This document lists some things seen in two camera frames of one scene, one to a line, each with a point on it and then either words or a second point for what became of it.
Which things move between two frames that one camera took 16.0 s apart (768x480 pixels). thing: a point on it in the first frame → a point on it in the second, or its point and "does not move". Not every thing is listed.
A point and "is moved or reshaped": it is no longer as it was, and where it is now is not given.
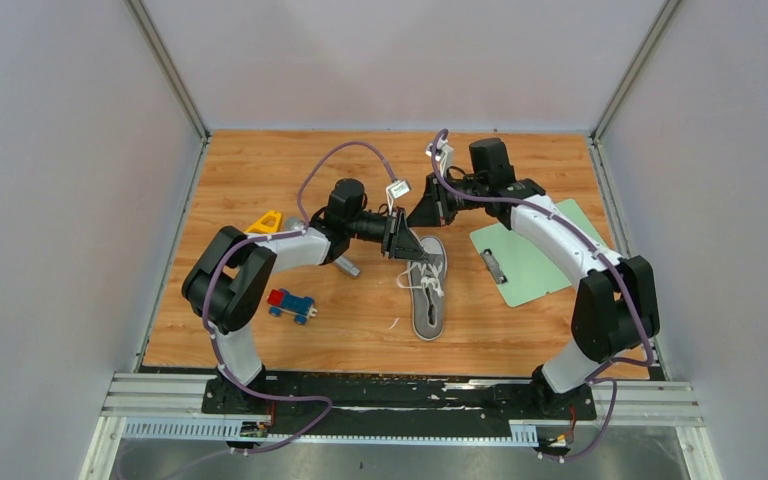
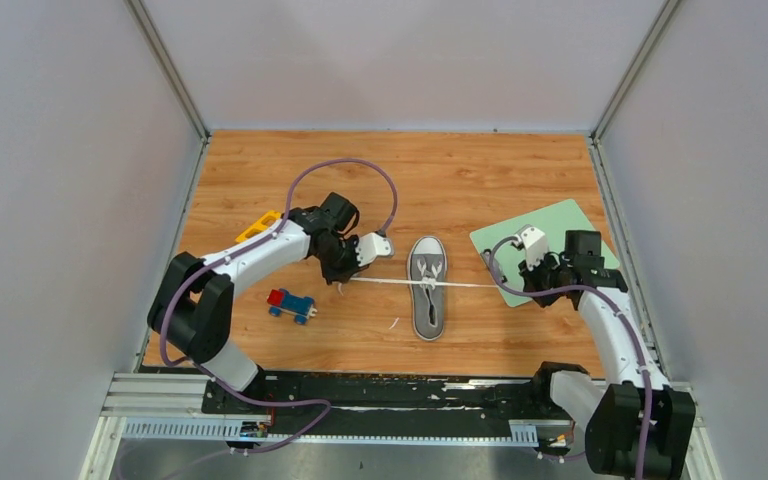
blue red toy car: [300, 308] does not move
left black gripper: [405, 246] → [333, 276]
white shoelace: [421, 276] is moved or reshaped
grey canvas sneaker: [428, 283] does not move
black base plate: [368, 405] does not move
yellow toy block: [269, 223] does not move
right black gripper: [426, 214] → [530, 275]
